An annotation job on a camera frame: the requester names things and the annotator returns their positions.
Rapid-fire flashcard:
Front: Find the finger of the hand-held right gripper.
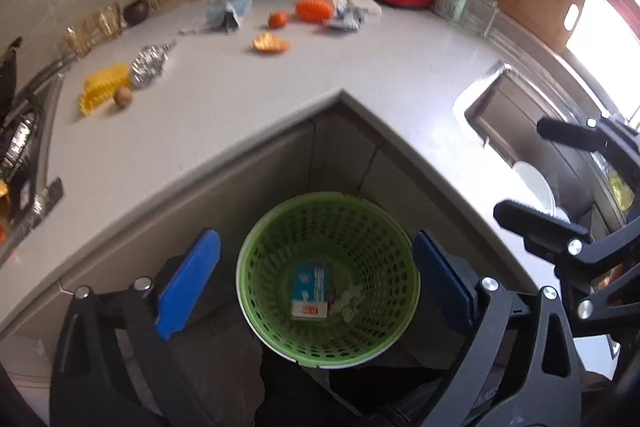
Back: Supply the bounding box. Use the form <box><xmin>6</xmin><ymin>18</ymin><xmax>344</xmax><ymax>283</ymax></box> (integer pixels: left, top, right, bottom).
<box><xmin>536</xmin><ymin>116</ymin><xmax>640</xmax><ymax>208</ymax></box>
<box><xmin>492</xmin><ymin>199</ymin><xmax>640</xmax><ymax>338</ymax></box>

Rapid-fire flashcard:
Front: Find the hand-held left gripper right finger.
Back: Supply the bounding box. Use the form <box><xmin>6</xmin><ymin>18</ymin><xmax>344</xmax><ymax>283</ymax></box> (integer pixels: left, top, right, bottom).
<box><xmin>413</xmin><ymin>230</ymin><xmax>586</xmax><ymax>427</ymax></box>

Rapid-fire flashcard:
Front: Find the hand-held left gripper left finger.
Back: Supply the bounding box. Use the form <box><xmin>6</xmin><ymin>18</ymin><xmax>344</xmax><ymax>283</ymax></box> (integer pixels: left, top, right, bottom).
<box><xmin>49</xmin><ymin>229</ymin><xmax>223</xmax><ymax>427</ymax></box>

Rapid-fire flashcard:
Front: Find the green perforated plastic basket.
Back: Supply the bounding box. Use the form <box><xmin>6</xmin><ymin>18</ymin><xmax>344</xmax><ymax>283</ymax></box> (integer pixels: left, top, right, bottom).
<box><xmin>236</xmin><ymin>192</ymin><xmax>421</xmax><ymax>368</ymax></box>

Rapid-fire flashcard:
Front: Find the orange spiky brush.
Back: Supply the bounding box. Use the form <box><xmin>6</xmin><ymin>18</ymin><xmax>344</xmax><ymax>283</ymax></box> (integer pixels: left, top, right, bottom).
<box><xmin>295</xmin><ymin>0</ymin><xmax>334</xmax><ymax>24</ymax></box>

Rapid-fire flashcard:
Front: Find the white plate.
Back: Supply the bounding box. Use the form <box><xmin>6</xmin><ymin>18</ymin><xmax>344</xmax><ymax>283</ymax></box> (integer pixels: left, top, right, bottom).
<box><xmin>512</xmin><ymin>161</ymin><xmax>557</xmax><ymax>219</ymax></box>

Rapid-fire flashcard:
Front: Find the steel kitchen sink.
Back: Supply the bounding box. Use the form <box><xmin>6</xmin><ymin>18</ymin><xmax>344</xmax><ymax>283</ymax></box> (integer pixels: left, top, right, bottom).
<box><xmin>452</xmin><ymin>62</ymin><xmax>623</xmax><ymax>233</ymax></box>

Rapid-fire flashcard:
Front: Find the crumpled white paper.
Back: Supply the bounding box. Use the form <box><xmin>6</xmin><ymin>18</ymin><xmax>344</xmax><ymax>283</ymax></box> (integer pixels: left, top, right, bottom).
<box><xmin>334</xmin><ymin>284</ymin><xmax>366</xmax><ymax>321</ymax></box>

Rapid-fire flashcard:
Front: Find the blue and white carton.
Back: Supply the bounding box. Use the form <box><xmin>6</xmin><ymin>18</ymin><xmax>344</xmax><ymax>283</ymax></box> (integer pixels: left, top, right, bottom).
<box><xmin>291</xmin><ymin>264</ymin><xmax>335</xmax><ymax>321</ymax></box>

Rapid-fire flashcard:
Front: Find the clear glass container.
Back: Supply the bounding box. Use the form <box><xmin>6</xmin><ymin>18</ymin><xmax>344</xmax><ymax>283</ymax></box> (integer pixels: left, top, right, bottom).
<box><xmin>460</xmin><ymin>0</ymin><xmax>501</xmax><ymax>38</ymax></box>

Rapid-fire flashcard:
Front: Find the yellow ridged plastic piece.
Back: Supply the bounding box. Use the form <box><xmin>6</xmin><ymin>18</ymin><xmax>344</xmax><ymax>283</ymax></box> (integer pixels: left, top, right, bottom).
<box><xmin>80</xmin><ymin>63</ymin><xmax>132</xmax><ymax>115</ymax></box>

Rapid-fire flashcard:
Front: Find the gas stove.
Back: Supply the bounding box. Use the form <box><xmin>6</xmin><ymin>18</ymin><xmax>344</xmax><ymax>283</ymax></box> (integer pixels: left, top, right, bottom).
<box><xmin>0</xmin><ymin>37</ymin><xmax>66</xmax><ymax>268</ymax></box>

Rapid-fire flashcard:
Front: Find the crumpled aluminium foil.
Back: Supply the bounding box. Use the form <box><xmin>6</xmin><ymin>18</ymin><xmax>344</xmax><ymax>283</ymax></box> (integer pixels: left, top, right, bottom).
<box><xmin>130</xmin><ymin>39</ymin><xmax>177</xmax><ymax>90</ymax></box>

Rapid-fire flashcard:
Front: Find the white sponge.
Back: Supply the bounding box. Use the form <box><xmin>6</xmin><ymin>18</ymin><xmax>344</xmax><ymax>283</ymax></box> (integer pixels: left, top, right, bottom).
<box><xmin>346</xmin><ymin>0</ymin><xmax>383</xmax><ymax>16</ymax></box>

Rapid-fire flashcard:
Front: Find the white and blue wrapper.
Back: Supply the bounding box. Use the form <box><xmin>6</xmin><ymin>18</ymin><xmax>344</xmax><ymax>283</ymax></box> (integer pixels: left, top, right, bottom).
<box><xmin>310</xmin><ymin>0</ymin><xmax>368</xmax><ymax>31</ymax></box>

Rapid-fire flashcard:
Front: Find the orange peel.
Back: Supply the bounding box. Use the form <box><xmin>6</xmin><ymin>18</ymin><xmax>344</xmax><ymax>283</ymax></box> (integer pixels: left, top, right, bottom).
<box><xmin>252</xmin><ymin>33</ymin><xmax>292</xmax><ymax>54</ymax></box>

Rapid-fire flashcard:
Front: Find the blue plastic wrapper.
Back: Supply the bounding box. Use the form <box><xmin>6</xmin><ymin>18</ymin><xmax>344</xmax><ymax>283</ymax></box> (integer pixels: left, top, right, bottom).
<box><xmin>206</xmin><ymin>0</ymin><xmax>252</xmax><ymax>32</ymax></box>

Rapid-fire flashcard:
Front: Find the small brown pot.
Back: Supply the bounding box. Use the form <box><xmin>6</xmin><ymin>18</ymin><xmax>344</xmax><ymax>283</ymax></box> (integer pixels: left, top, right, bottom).
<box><xmin>123</xmin><ymin>0</ymin><xmax>151</xmax><ymax>26</ymax></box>

